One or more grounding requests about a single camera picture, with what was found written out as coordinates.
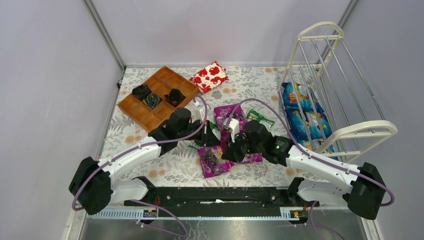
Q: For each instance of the black orange rolled cloth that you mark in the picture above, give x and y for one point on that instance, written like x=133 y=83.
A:
x=174 y=97

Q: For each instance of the black yellow rolled cloth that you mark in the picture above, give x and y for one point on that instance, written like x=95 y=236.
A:
x=152 y=101

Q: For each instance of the purple candy bag carried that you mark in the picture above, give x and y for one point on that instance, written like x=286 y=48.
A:
x=249 y=158

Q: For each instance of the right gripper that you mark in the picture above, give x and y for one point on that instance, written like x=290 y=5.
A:
x=236 y=149

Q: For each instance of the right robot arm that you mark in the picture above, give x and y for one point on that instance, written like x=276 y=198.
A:
x=360 y=188

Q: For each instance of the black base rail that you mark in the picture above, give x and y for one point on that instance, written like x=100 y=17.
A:
x=253 y=202

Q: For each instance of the black rolled cloth left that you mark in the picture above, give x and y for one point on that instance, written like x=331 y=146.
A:
x=141 y=92

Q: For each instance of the white metal shelf rack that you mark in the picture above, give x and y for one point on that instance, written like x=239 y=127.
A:
x=321 y=61

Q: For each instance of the red floral folded cloth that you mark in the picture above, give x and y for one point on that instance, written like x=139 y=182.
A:
x=209 y=77

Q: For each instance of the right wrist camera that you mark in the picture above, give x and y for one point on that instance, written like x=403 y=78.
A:
x=232 y=127

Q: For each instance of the purple candy bag front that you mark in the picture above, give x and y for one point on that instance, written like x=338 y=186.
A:
x=212 y=163

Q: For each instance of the green candy bag right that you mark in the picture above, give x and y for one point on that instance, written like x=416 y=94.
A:
x=254 y=115

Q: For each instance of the purple candy bag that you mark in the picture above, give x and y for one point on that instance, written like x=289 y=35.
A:
x=212 y=163
x=222 y=113

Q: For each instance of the green candy bag left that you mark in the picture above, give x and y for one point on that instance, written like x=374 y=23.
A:
x=212 y=128

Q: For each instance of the blue candy bag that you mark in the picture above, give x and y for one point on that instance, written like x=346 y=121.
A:
x=297 y=95
x=306 y=129

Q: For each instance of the green candy bag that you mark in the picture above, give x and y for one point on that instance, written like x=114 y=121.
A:
x=254 y=115
x=212 y=128

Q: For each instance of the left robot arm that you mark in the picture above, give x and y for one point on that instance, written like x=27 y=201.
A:
x=96 y=183

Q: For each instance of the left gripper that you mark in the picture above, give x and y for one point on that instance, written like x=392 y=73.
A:
x=205 y=134

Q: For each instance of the upper blue candy bag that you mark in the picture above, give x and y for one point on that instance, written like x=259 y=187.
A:
x=297 y=95

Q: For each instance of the lower blue candy bag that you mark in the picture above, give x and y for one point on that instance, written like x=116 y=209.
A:
x=306 y=129

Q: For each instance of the purple candy bag top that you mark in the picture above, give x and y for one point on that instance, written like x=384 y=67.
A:
x=222 y=113

